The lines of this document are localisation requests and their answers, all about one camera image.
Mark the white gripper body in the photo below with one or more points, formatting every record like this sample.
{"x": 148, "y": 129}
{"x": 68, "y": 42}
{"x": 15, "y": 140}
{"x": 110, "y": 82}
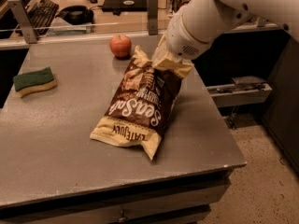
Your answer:
{"x": 181, "y": 39}

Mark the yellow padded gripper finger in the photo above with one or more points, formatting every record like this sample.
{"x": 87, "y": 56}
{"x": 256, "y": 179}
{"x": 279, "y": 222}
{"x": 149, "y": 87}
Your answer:
{"x": 178, "y": 67}
{"x": 159, "y": 54}

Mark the brown chip bag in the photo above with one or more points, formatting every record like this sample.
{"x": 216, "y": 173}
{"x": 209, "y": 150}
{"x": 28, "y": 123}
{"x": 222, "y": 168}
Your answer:
{"x": 141, "y": 106}

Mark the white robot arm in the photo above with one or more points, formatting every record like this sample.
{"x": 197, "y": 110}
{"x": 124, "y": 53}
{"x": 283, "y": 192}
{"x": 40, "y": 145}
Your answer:
{"x": 233, "y": 13}

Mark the red apple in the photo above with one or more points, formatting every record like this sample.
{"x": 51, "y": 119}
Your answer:
{"x": 120, "y": 45}

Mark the black laptop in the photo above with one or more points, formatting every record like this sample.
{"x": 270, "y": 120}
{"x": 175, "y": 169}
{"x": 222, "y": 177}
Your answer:
{"x": 124, "y": 5}

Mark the grey metal shelf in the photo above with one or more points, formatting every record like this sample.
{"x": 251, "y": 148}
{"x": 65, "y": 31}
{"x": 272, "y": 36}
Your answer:
{"x": 240, "y": 91}

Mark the black headphones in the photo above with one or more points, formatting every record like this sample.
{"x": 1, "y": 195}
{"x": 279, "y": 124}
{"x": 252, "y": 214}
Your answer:
{"x": 76, "y": 15}

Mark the green yellow sponge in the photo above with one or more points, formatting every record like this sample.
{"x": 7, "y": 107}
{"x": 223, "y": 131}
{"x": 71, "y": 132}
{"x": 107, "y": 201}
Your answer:
{"x": 41, "y": 80}

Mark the black keyboard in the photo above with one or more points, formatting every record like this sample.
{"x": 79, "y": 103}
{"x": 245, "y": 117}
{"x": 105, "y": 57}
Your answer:
{"x": 41, "y": 15}

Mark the grey drawer cabinet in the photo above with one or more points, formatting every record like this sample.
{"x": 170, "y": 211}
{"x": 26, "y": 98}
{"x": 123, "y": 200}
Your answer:
{"x": 182, "y": 201}

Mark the metal bracket middle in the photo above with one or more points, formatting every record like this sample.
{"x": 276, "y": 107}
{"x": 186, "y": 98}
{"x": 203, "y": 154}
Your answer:
{"x": 152, "y": 8}

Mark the metal bracket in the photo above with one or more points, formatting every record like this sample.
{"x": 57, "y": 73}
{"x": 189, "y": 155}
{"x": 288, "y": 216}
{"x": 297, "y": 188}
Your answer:
{"x": 152, "y": 8}
{"x": 18, "y": 9}
{"x": 261, "y": 22}

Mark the metal bracket right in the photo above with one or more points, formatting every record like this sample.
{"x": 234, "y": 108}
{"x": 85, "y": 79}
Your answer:
{"x": 261, "y": 22}

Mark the metal bracket left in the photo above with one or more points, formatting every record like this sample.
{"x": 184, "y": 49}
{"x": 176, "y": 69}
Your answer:
{"x": 18, "y": 9}

